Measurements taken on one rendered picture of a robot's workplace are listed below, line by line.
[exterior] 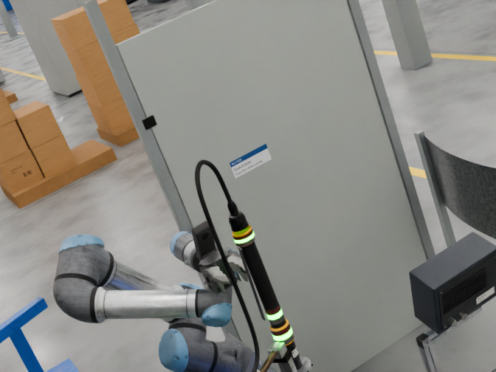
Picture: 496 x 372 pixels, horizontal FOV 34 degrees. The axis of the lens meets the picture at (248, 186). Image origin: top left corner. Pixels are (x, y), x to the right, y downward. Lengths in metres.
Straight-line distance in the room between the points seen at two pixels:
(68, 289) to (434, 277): 1.04
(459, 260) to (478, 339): 1.82
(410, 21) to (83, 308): 6.71
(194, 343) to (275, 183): 1.49
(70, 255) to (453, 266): 1.10
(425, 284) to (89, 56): 7.60
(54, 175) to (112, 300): 7.08
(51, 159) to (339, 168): 5.68
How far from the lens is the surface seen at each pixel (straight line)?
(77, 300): 2.19
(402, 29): 8.49
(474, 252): 2.52
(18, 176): 9.18
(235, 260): 1.93
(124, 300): 2.17
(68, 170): 9.17
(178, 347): 2.42
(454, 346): 4.28
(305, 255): 3.95
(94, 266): 2.25
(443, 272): 2.46
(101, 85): 9.73
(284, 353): 1.79
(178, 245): 2.13
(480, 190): 3.86
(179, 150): 3.55
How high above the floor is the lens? 2.49
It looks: 21 degrees down
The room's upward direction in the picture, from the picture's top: 21 degrees counter-clockwise
